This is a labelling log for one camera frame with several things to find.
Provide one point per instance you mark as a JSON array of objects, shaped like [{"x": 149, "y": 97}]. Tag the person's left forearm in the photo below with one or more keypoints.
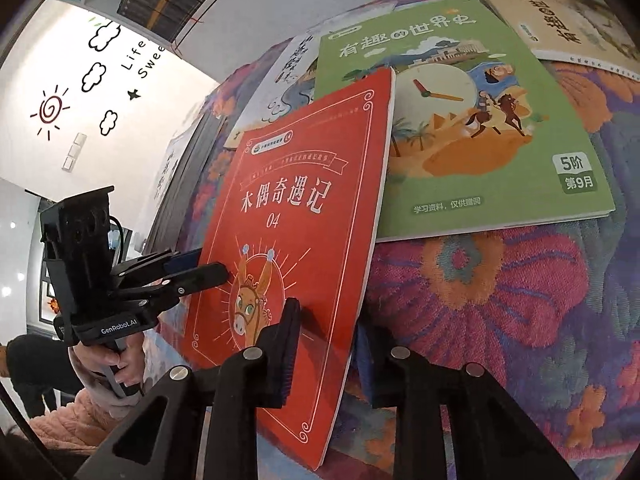
[{"x": 70, "y": 420}]

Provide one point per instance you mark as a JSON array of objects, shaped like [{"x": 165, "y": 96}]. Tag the white long-haired figure book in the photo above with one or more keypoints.
[{"x": 290, "y": 75}]

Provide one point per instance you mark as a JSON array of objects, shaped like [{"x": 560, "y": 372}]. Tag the beige illustrated cover book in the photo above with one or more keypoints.
[{"x": 560, "y": 25}]

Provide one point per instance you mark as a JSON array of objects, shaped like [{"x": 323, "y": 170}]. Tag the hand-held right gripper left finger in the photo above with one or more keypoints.
[{"x": 290, "y": 340}]

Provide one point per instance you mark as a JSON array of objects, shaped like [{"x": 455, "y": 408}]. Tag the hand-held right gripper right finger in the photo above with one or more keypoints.
[{"x": 400, "y": 375}]

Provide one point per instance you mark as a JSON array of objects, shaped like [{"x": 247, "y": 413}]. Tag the light green cover book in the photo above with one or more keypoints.
[{"x": 550, "y": 110}]

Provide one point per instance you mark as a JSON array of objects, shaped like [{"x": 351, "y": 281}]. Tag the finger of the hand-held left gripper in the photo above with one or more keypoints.
[
  {"x": 180, "y": 260},
  {"x": 200, "y": 275}
]

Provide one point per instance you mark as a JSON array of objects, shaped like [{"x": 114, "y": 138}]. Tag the white wall switch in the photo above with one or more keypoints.
[
  {"x": 68, "y": 163},
  {"x": 75, "y": 151},
  {"x": 79, "y": 139}
]

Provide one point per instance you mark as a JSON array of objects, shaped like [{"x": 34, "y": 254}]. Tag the white bookshelf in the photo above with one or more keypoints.
[{"x": 280, "y": 10}]

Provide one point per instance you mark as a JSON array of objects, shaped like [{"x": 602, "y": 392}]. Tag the person's left hand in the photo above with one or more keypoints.
[{"x": 125, "y": 365}]

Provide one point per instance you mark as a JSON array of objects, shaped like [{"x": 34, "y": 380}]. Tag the black lettering wall sticker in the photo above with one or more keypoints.
[{"x": 142, "y": 72}]

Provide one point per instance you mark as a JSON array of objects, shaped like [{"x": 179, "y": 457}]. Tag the red cover book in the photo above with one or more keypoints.
[{"x": 300, "y": 185}]

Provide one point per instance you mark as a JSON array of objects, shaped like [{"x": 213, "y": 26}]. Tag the black star wall sticker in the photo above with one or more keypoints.
[{"x": 132, "y": 94}]

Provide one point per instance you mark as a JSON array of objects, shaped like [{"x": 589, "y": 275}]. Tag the red sun wall sticker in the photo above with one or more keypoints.
[{"x": 50, "y": 110}]

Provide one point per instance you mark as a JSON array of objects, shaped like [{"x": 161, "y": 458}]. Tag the black cloud wall sticker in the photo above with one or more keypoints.
[
  {"x": 93, "y": 77},
  {"x": 108, "y": 122},
  {"x": 105, "y": 35}
]

